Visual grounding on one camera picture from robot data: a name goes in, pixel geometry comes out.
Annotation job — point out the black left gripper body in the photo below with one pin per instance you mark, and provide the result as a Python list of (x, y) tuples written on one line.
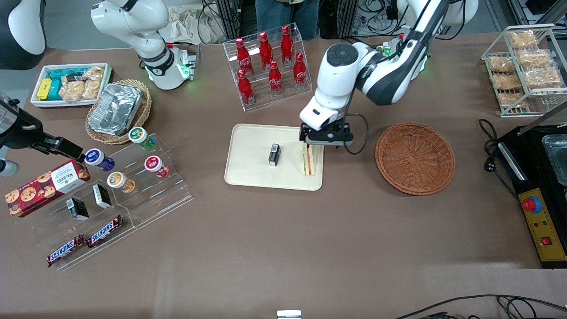
[(335, 129)]

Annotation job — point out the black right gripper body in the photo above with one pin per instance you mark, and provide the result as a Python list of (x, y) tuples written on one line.
[(21, 135)]

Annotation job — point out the triangular sandwich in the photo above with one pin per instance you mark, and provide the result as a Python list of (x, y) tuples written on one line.
[(308, 164)]

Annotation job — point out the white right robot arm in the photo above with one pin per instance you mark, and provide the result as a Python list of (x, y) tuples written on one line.
[(133, 26)]

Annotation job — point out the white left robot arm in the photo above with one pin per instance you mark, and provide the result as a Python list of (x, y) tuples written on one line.
[(336, 79)]

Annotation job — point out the cream plastic tray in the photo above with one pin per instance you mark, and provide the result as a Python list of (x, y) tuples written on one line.
[(252, 159)]

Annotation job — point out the silver foil tray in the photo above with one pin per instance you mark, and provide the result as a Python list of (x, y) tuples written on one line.
[(115, 108)]

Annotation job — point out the foil container in wicker basket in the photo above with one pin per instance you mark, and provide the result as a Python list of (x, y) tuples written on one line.
[(144, 110)]

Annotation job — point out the round brown wicker basket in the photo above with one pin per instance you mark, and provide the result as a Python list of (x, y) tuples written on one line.
[(414, 159)]

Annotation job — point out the purple yogurt cup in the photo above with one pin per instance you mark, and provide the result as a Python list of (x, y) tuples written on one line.
[(96, 158)]

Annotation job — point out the small black box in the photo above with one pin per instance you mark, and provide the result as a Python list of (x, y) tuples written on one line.
[(102, 196), (77, 209), (274, 155)]

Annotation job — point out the white plastic bin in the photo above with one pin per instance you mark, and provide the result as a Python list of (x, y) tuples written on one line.
[(37, 104)]

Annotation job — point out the red Walkers shortbread box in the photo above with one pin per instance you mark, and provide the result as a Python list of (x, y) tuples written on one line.
[(46, 188)]

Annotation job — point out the yellow snack pack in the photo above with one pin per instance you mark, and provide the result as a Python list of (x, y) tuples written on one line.
[(44, 89)]

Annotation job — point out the teal snack pack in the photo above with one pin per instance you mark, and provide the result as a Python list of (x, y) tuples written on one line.
[(55, 91), (64, 73)]

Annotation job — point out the clear bag of crackers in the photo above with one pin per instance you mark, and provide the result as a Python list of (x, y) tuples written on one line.
[(94, 73), (71, 91), (91, 88)]

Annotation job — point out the orange yogurt cup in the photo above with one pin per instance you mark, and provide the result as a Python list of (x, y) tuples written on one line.
[(118, 181)]

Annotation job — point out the clear acrylic bottle stand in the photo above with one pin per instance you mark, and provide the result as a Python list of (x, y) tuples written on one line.
[(261, 99)]

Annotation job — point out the red cola bottle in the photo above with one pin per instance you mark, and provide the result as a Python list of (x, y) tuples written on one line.
[(266, 51), (287, 44), (246, 88), (275, 79), (300, 71), (242, 57)]

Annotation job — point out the green yogurt cup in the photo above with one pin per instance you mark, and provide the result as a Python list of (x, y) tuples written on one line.
[(139, 136)]

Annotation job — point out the red yogurt cup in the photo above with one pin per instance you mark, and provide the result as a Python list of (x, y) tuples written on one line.
[(155, 165)]

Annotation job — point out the Snickers chocolate bar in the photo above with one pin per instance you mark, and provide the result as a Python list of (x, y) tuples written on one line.
[(65, 250), (105, 231)]

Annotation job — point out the clear acrylic stepped stand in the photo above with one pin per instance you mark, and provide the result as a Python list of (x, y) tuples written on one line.
[(155, 195)]

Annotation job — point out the person in blue jeans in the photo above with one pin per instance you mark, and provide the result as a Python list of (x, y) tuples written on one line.
[(283, 17)]

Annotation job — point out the small white black device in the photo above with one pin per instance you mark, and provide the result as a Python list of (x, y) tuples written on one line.
[(289, 314)]

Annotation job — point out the wrapped bread pack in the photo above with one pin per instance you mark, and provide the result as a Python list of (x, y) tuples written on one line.
[(533, 57), (507, 82), (522, 39), (542, 79), (514, 100), (501, 64)]

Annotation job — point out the black cooking appliance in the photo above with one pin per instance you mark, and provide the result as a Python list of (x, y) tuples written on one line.
[(527, 164)]

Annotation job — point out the steel pan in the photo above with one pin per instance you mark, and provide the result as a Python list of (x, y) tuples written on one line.
[(558, 155)]

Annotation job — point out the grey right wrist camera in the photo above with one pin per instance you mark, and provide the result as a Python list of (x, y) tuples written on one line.
[(8, 168)]

